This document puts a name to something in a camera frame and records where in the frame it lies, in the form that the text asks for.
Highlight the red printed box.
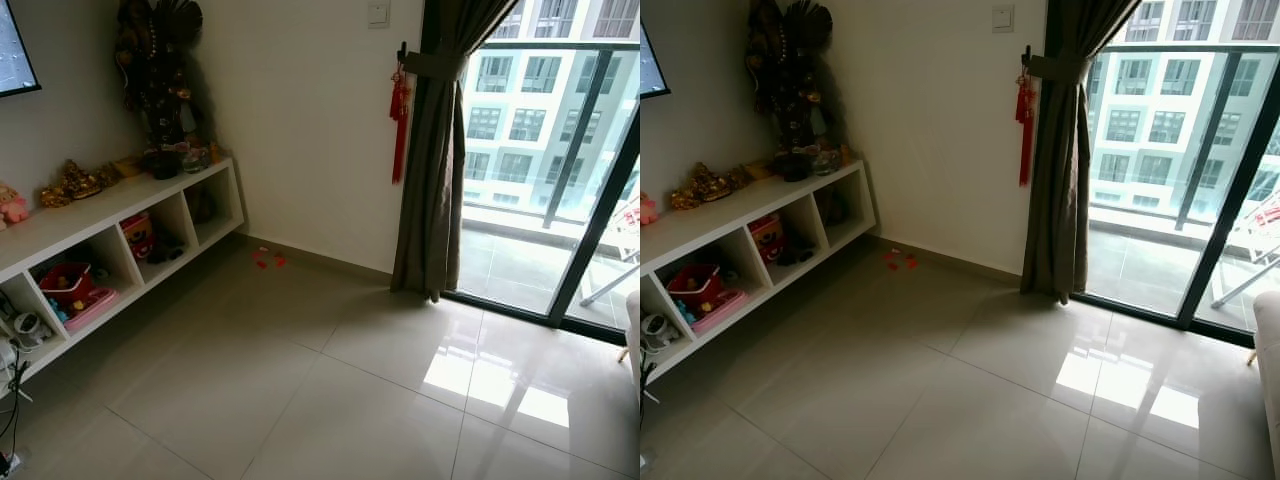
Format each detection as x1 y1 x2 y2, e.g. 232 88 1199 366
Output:
749 215 787 264
120 212 157 262

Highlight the white balcony rack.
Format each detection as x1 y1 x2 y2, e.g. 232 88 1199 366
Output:
1208 193 1280 308
578 188 641 307

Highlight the black sliding door frame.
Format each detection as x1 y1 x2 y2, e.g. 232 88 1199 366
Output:
1074 120 1280 350
444 108 641 348

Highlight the red toy basket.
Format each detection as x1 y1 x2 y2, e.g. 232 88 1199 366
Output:
667 264 725 307
38 262 97 307

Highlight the white round device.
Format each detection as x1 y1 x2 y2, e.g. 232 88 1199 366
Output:
644 312 683 352
8 311 53 352

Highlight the pink plastic tray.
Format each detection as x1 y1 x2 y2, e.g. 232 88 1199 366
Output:
690 290 750 335
62 288 122 332

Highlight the dark carved statue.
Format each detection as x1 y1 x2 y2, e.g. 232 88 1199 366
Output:
113 0 217 182
745 0 848 184

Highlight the red hanging tassel ornament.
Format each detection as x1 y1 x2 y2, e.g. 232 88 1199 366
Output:
1015 68 1038 189
389 63 412 186

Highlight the dark brown curtain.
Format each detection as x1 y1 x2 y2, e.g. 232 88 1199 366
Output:
391 0 518 303
1019 0 1143 306

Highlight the gold ornament figure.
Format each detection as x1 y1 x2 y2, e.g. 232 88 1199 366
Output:
39 159 123 210
669 162 753 212

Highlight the black wall television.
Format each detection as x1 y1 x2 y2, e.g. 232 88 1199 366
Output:
0 0 42 99
640 20 671 100

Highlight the black power cable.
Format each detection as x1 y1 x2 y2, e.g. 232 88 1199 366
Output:
0 358 33 473

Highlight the white cubby shelf unit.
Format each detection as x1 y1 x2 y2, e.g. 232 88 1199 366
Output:
640 159 879 387
0 156 247 403

